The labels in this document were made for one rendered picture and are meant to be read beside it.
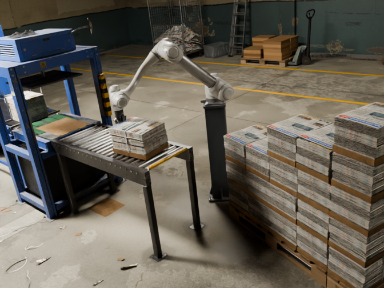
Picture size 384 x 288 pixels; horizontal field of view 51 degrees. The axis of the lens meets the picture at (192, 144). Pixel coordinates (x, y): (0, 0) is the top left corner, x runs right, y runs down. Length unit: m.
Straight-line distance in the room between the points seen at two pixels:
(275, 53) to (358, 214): 7.11
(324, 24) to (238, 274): 7.61
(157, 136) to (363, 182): 1.61
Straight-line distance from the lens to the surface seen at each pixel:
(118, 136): 3.32
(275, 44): 9.37
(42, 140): 4.14
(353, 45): 9.79
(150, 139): 3.18
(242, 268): 3.26
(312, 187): 2.78
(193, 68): 3.34
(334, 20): 9.87
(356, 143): 2.40
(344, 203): 2.63
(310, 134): 2.76
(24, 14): 12.24
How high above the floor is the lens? 2.12
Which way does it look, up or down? 23 degrees down
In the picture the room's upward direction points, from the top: 6 degrees counter-clockwise
